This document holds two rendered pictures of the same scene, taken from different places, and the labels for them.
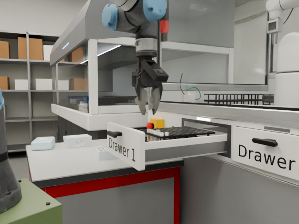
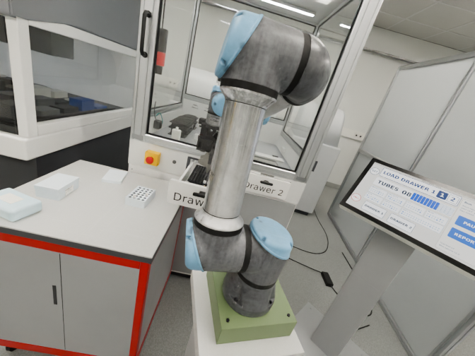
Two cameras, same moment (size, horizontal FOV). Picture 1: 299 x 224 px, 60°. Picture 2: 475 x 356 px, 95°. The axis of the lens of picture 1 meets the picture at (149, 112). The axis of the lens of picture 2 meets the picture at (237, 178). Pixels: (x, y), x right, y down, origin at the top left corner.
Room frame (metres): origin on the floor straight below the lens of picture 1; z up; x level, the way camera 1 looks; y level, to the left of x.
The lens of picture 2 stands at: (0.41, 0.81, 1.34)
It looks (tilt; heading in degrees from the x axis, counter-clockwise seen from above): 22 degrees down; 292
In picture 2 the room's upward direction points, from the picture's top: 16 degrees clockwise
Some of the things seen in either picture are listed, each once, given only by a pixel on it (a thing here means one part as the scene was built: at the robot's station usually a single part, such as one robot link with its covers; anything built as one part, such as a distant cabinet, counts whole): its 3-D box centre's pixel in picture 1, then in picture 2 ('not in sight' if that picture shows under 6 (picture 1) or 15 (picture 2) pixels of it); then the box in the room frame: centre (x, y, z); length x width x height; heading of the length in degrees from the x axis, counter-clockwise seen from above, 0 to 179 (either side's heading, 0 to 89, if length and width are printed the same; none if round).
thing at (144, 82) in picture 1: (145, 70); (209, 138); (0.91, 0.01, 1.11); 0.09 x 0.08 x 0.12; 27
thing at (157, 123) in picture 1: (156, 126); (152, 157); (1.27, -0.03, 0.88); 0.07 x 0.05 x 0.07; 27
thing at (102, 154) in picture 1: (111, 152); (141, 196); (1.11, 0.17, 0.78); 0.12 x 0.08 x 0.04; 116
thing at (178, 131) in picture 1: (175, 139); (208, 181); (0.93, -0.09, 0.87); 0.22 x 0.18 x 0.06; 117
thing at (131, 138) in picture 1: (123, 142); (201, 198); (0.84, 0.09, 0.87); 0.29 x 0.02 x 0.11; 27
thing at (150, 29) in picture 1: (145, 23); (219, 101); (0.90, 0.01, 1.27); 0.09 x 0.08 x 0.11; 129
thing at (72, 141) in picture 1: (77, 141); (58, 186); (1.34, 0.38, 0.79); 0.13 x 0.09 x 0.05; 120
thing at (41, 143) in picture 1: (43, 142); (10, 203); (1.30, 0.54, 0.78); 0.15 x 0.10 x 0.04; 13
